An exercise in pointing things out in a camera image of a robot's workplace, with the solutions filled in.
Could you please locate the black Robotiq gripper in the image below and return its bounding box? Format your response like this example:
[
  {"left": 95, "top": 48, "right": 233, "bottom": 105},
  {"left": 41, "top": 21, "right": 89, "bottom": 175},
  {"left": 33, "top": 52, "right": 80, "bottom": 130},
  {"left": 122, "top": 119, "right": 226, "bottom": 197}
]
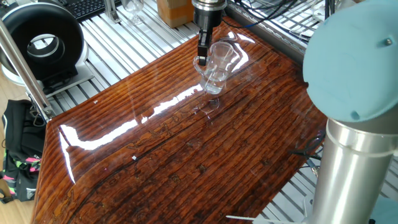
[{"left": 193, "top": 7, "right": 223, "bottom": 67}]

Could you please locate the clear plastic cup with handle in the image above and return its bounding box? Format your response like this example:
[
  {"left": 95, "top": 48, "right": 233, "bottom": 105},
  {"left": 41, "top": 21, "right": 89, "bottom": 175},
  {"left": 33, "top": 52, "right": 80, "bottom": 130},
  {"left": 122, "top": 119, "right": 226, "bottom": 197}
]
[{"left": 193, "top": 40, "right": 239, "bottom": 95}]

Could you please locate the clear plain plastic cup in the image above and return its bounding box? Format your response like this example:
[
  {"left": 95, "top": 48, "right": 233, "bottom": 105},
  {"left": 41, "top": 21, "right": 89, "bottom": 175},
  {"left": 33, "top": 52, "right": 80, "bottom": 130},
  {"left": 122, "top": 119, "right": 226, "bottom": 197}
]
[{"left": 214, "top": 42, "right": 240, "bottom": 78}]

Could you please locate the brown cardboard box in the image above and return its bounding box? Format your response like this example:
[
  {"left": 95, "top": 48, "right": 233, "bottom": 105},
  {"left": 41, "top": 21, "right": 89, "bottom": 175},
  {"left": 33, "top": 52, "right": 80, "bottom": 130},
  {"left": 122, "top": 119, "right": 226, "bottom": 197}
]
[{"left": 156, "top": 0, "right": 195, "bottom": 29}]

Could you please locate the clear stemmed wine glass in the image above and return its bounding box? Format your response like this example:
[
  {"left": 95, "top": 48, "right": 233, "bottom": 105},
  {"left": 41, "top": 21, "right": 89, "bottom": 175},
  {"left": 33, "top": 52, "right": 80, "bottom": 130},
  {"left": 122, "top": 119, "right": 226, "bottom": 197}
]
[{"left": 121, "top": 0, "right": 146, "bottom": 26}]

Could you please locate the black keyboard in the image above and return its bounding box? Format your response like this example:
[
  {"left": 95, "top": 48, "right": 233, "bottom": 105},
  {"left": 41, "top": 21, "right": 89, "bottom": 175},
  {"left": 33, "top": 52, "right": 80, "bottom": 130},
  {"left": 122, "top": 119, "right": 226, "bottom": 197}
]
[{"left": 63, "top": 0, "right": 122, "bottom": 22}]

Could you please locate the glossy wood grain board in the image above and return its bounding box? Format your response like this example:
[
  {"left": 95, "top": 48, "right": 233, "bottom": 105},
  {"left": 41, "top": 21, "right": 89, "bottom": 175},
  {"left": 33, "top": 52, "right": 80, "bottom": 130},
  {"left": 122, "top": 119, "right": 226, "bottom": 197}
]
[{"left": 30, "top": 17, "right": 328, "bottom": 224}]

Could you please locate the black backpack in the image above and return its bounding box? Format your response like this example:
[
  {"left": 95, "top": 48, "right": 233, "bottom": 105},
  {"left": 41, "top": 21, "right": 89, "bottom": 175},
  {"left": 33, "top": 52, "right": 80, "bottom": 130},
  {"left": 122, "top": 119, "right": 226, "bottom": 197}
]
[{"left": 0, "top": 99, "right": 47, "bottom": 205}]

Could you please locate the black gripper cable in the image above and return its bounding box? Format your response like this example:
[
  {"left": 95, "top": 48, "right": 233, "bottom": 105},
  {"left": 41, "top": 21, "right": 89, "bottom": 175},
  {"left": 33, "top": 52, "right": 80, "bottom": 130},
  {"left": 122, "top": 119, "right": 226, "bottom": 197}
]
[{"left": 221, "top": 17, "right": 268, "bottom": 30}]

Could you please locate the aluminium table rail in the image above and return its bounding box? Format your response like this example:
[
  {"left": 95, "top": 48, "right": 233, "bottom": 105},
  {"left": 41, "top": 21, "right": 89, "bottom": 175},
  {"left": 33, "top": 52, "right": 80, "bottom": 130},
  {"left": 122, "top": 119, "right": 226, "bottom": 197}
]
[{"left": 225, "top": 2, "right": 308, "bottom": 66}]

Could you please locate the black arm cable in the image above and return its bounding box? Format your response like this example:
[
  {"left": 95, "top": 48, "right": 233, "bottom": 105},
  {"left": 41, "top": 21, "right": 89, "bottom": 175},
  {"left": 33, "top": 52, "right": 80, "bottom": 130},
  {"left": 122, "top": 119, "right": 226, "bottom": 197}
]
[{"left": 231, "top": 0, "right": 336, "bottom": 35}]

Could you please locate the aluminium frame post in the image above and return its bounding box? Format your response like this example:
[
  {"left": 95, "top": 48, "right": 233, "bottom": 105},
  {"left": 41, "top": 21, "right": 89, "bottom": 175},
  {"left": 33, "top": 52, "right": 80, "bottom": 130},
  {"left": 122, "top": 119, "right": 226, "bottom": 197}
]
[
  {"left": 104, "top": 0, "right": 122, "bottom": 24},
  {"left": 0, "top": 18, "right": 57, "bottom": 124}
]

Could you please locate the black base cable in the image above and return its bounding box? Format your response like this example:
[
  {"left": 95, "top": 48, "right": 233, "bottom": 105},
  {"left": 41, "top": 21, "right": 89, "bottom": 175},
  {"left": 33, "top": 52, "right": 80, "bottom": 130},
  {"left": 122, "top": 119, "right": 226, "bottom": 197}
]
[{"left": 288, "top": 132, "right": 326, "bottom": 178}]

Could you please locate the black round duct fan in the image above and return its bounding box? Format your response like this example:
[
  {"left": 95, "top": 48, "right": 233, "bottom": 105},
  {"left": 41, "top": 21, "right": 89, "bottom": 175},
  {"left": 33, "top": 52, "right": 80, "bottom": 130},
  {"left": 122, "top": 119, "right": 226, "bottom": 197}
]
[{"left": 0, "top": 2, "right": 94, "bottom": 97}]

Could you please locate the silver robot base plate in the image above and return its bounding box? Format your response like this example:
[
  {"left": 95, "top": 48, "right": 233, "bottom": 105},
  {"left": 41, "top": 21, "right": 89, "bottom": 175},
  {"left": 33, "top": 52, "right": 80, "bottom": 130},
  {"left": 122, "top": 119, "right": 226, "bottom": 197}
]
[{"left": 302, "top": 195, "right": 315, "bottom": 224}]

